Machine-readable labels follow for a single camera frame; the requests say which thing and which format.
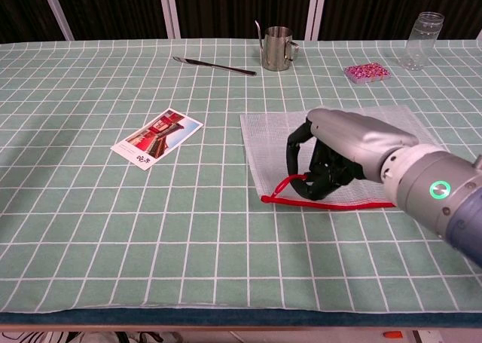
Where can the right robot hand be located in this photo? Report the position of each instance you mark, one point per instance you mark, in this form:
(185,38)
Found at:
(357,135)

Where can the white mesh zipper pouch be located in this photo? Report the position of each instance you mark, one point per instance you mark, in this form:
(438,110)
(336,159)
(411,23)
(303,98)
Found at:
(263,150)

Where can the pink patterned small box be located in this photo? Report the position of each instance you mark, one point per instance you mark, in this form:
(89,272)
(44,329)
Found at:
(366,73)

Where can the clear plastic jar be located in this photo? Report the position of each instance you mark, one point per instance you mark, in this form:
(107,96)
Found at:
(421,41)

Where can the stainless steel pitcher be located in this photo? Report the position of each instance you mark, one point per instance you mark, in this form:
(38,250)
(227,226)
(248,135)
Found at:
(276,49)

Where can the slim metal knife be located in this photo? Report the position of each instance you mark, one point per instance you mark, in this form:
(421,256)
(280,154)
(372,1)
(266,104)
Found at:
(214,65)

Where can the small orange object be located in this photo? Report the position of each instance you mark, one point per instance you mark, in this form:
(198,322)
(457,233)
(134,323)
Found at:
(391,334)

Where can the postcard with red building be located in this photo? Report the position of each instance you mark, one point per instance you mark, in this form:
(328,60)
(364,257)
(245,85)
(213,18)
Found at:
(156,137)

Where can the blue cloth under tablecloth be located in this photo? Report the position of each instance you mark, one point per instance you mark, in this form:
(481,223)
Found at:
(226,316)

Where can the green checked tablecloth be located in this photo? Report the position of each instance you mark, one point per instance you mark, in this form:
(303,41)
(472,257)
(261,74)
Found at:
(150,226)

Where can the double white frame post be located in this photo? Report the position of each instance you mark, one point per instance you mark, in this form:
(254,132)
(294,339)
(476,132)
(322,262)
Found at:
(169,7)
(316,7)

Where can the slanted white frame post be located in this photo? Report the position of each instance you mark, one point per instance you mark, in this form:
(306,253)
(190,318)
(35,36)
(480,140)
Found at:
(56,9)

